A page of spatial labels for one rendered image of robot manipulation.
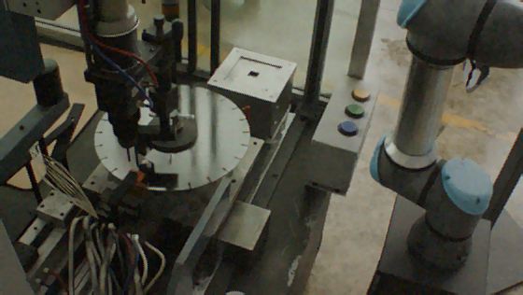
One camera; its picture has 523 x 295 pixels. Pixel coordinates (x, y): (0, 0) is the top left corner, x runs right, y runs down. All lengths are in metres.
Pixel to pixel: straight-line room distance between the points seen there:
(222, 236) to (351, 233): 1.16
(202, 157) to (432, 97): 0.47
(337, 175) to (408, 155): 0.24
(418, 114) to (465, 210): 0.23
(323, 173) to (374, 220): 1.03
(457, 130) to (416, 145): 1.79
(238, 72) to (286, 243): 0.47
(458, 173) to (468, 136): 1.72
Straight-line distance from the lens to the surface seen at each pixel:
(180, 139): 1.15
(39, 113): 1.13
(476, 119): 3.02
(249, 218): 1.19
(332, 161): 1.29
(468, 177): 1.17
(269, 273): 1.20
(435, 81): 0.99
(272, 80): 1.42
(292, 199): 1.33
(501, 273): 2.33
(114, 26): 0.82
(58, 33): 1.89
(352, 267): 2.16
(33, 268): 1.12
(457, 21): 0.88
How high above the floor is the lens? 1.74
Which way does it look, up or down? 43 degrees down
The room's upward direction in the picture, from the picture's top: 6 degrees clockwise
